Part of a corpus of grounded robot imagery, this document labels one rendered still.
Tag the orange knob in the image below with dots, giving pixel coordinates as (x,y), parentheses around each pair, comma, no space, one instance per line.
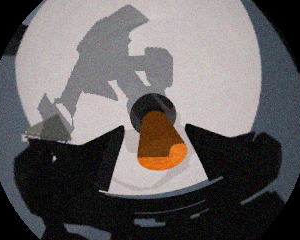
(159,147)

